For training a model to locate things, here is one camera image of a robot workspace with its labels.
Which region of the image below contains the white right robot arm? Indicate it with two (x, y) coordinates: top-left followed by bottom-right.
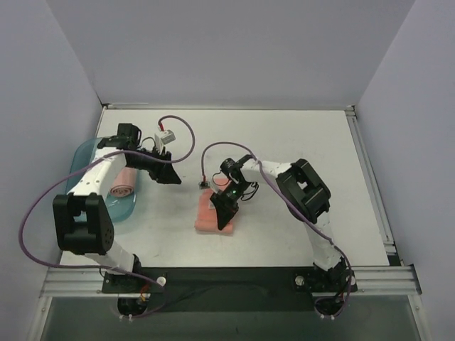
(210, 155), (353, 291)

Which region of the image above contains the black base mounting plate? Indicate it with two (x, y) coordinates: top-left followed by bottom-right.
(101, 266), (358, 315)

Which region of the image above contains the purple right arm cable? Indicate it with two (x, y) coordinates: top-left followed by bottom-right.
(200, 141), (356, 317)

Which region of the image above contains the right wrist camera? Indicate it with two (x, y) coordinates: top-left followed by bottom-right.
(198, 181), (210, 190)

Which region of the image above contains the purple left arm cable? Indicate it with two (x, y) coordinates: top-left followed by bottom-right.
(18, 115), (196, 317)

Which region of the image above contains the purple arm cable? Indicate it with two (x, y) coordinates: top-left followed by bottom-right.
(18, 115), (196, 317)
(200, 141), (356, 317)

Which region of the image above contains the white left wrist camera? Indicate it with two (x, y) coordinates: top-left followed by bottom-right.
(154, 129), (176, 148)

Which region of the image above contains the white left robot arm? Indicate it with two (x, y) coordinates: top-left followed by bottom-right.
(53, 124), (181, 293)

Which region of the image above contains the aluminium frame rail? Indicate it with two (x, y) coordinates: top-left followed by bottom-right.
(41, 266), (422, 297)

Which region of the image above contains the teal plastic bin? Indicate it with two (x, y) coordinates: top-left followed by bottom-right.
(65, 138), (139, 223)

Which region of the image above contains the pink panda towel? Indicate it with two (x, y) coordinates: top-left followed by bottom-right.
(194, 188), (234, 235)

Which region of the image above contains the rolled pink towel in bin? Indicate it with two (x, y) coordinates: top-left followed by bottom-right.
(109, 167), (137, 197)

